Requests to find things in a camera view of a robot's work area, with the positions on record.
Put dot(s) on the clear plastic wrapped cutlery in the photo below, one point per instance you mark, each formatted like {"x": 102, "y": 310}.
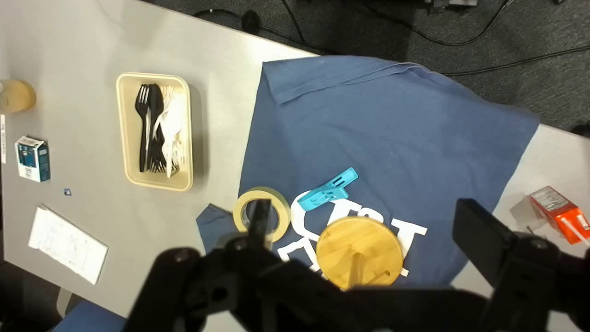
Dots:
{"x": 172, "y": 124}

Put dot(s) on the masking tape roll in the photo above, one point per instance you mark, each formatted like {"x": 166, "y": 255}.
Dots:
{"x": 279, "y": 218}

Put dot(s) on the blue plastic clip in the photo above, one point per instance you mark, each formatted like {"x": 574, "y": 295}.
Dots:
{"x": 334, "y": 188}

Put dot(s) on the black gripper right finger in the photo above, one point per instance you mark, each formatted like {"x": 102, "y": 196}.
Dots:
{"x": 483, "y": 238}

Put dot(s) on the clear plastic cup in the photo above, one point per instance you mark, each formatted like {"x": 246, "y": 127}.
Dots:
{"x": 15, "y": 96}

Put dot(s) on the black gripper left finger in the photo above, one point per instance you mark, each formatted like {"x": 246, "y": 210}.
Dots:
{"x": 258, "y": 221}

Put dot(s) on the beige food tray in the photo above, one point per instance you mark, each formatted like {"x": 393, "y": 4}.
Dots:
{"x": 155, "y": 127}

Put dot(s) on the white paper card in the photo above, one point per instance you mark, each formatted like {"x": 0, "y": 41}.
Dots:
{"x": 67, "y": 244}

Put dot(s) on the black plastic fork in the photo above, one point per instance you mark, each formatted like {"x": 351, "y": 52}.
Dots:
{"x": 148, "y": 105}

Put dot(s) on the blue printed t-shirt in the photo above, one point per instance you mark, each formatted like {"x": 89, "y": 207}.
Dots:
{"x": 417, "y": 138}

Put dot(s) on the small blue white carton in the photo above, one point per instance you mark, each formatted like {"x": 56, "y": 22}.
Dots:
{"x": 32, "y": 159}

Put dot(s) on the small orange carton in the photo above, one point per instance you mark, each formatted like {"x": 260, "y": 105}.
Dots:
{"x": 563, "y": 214}

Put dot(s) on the wooden peg stand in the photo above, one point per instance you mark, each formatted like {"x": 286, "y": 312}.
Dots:
{"x": 360, "y": 251}

